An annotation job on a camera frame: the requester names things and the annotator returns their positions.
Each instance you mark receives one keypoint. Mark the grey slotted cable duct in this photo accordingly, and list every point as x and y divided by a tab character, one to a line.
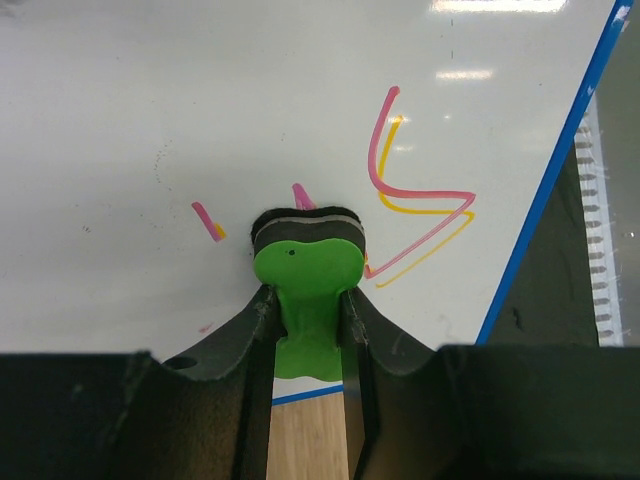
599	229

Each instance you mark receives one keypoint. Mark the blue framed whiteboard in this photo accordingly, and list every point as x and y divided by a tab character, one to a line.
141	139

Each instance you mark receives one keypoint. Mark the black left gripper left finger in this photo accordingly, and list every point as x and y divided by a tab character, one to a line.
202	414

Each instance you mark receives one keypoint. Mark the green whiteboard eraser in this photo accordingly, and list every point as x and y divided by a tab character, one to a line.
309	257

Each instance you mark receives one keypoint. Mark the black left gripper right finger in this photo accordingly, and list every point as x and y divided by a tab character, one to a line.
484	411

